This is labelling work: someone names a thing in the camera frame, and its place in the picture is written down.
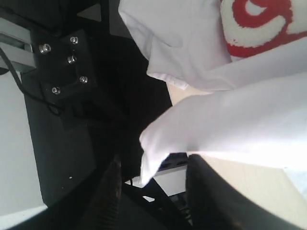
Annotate grey aluminium frame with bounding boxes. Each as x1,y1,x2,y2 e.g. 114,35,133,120
0,18,36,73

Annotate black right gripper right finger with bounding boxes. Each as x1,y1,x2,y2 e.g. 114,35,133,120
186,154,307,230

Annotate black mounting bracket with screws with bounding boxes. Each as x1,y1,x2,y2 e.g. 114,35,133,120
25,30,103,130

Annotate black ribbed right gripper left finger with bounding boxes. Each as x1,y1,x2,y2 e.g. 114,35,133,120
45,154,149,230

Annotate black cable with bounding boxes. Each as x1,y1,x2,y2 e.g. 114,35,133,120
0,46,58,115

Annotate white shirt with red lettering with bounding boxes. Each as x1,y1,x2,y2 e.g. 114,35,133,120
118,0,307,188

